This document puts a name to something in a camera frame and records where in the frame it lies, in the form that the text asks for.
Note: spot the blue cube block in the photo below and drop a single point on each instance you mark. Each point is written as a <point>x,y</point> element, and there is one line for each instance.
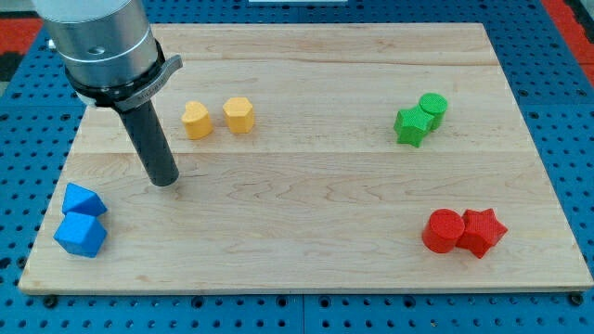
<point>80,234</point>

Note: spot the yellow heart block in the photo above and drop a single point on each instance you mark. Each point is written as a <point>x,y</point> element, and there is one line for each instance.
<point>196,120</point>

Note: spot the red star block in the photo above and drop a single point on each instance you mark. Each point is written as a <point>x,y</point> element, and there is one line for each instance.
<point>482,231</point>

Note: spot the green cylinder block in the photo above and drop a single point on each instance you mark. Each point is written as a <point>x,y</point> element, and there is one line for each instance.
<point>435,105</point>

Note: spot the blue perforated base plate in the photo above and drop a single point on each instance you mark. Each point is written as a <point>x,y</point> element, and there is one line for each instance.
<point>40,115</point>

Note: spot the red cylinder block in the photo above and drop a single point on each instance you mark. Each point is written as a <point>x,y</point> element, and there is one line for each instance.
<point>442,231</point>

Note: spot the green star block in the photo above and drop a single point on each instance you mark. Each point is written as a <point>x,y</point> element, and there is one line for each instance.
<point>412,125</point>

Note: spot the blue triangle block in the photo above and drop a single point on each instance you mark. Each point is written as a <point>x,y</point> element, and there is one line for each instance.
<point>82,200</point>

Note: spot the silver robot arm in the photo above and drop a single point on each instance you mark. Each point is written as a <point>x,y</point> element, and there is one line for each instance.
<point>113,60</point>

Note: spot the wooden board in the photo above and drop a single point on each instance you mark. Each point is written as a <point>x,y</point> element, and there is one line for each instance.
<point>318,197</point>

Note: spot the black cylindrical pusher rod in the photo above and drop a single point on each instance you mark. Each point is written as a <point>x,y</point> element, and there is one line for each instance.
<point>144,129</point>

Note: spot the yellow hexagon block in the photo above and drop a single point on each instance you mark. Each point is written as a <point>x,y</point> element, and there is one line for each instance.
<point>239,115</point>

